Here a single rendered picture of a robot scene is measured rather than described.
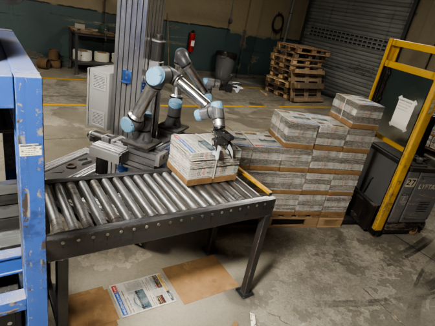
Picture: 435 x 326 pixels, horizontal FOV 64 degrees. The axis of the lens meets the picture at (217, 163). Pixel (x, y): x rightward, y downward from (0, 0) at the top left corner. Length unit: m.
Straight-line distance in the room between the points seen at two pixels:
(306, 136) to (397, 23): 7.35
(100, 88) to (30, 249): 1.74
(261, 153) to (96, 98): 1.42
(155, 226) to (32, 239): 0.64
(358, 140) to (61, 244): 2.63
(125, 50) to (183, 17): 7.05
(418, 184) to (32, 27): 7.69
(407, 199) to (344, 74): 7.29
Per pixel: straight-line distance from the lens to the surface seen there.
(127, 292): 2.57
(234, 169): 2.31
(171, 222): 1.87
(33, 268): 1.51
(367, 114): 3.40
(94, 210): 1.89
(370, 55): 10.46
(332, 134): 3.28
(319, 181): 3.44
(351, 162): 3.52
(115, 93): 2.92
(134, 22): 2.76
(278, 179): 3.21
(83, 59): 8.46
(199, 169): 2.15
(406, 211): 4.06
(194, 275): 2.75
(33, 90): 1.19
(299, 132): 3.10
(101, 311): 2.47
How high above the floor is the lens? 1.83
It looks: 24 degrees down
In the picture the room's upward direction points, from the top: 11 degrees clockwise
